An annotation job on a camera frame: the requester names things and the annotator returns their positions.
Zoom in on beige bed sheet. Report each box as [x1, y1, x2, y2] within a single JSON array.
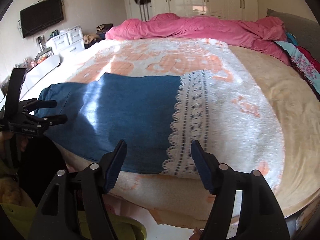
[[229, 46, 319, 217]]

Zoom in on pink duvet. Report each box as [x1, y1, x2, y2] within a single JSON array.
[[105, 13, 290, 65]]

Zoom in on white curved dresser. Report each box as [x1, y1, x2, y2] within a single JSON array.
[[20, 55, 61, 101]]

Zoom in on grey padded headboard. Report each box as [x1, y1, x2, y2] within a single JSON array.
[[267, 9, 320, 61]]

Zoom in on orange white plaid blanket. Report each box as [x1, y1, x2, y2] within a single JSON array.
[[47, 39, 285, 224]]

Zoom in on black wall television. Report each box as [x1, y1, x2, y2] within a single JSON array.
[[20, 0, 64, 38]]

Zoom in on blue denim pants lace hem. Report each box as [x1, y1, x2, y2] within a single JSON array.
[[34, 70, 213, 179]]

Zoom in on pile of folded clothes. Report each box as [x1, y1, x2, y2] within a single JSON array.
[[83, 23, 113, 49]]

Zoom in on white drawer chest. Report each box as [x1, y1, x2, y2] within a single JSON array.
[[46, 25, 85, 57]]

